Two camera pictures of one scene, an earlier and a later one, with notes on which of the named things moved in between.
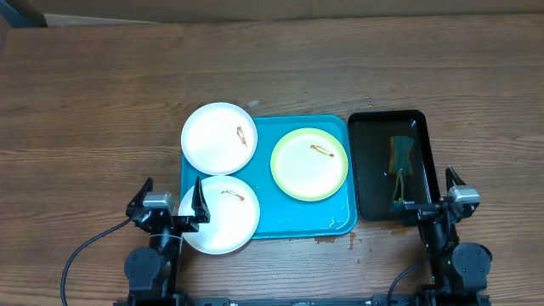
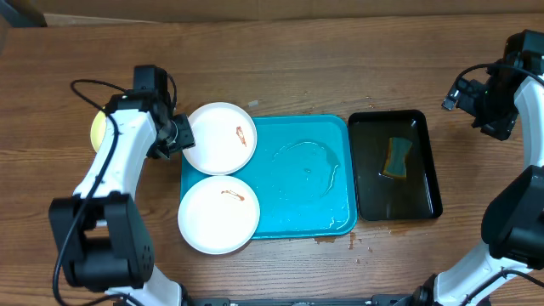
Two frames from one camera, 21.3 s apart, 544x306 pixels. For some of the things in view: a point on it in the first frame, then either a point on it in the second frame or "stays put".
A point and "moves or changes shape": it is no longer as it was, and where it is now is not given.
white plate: [234, 215] stays put
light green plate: [309, 164] to [98, 130]
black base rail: [416, 300] stays put
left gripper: [200, 208] to [188, 140]
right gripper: [429, 210] to [463, 100]
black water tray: [373, 188] stays put
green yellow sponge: [400, 149] moves or changes shape
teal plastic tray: [304, 170] stays put
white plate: [218, 138] stays put
